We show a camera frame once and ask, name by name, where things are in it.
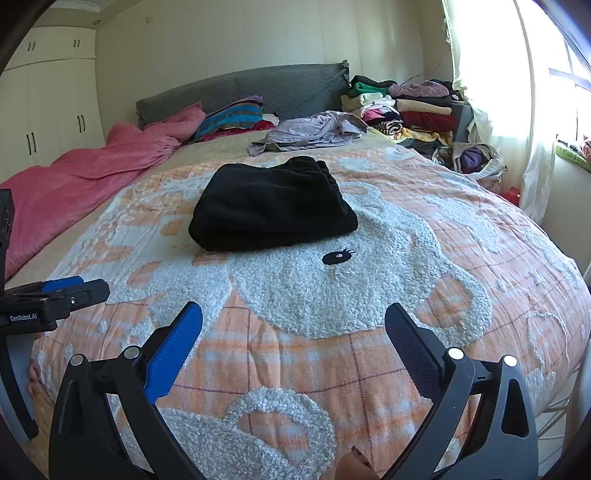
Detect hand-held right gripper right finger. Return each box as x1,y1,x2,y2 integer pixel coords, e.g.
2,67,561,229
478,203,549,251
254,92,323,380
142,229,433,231
384,302,541,480

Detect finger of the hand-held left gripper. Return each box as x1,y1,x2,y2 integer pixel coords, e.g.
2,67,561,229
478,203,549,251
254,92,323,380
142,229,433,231
46,278,112,320
39,275,85,296

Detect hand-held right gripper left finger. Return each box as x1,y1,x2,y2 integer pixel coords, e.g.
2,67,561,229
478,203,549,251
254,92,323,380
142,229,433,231
48,301,206,480

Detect black sweater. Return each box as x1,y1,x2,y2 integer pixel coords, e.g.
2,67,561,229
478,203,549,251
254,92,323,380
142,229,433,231
188,155,360,252

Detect plastic bag of clothes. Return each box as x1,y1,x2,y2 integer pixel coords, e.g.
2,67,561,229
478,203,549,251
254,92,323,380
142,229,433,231
434,142,506,181

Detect pile of folded clothes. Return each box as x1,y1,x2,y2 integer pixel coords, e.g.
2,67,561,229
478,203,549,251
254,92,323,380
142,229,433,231
341,75,472,155

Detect person's left hand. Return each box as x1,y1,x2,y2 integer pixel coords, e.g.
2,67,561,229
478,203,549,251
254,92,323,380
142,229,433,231
27,361,48,397

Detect person's right hand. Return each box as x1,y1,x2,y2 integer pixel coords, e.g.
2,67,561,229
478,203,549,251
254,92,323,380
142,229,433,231
335,445,379,480

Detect pink quilt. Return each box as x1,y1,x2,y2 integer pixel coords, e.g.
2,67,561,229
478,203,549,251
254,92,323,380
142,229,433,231
0,102,207,280

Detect orange white fleece blanket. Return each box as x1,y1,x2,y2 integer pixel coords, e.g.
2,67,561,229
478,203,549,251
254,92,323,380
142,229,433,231
30,145,591,480

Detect white wardrobe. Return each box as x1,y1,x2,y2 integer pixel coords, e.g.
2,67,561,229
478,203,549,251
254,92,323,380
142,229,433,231
0,25,105,185

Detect striped folded cloth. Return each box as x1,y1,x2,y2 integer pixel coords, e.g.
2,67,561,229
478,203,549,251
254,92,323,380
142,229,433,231
191,95,264,141

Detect magenta cloth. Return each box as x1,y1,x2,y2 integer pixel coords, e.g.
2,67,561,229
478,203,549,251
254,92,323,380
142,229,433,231
203,117,280,141

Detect lilac garment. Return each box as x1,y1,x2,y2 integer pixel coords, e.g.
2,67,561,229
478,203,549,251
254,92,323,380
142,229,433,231
248,111,368,156

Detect green cloth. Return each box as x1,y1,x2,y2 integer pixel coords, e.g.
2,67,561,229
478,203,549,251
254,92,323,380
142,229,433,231
554,136,591,174

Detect grey padded headboard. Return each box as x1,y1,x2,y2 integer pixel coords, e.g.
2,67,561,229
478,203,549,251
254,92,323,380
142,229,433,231
135,60,350,127

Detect white curtain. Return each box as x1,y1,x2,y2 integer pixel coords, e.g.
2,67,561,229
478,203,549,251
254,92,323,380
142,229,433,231
441,0,578,227

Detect window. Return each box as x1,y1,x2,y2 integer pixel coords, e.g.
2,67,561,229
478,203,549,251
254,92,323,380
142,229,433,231
549,28,591,93

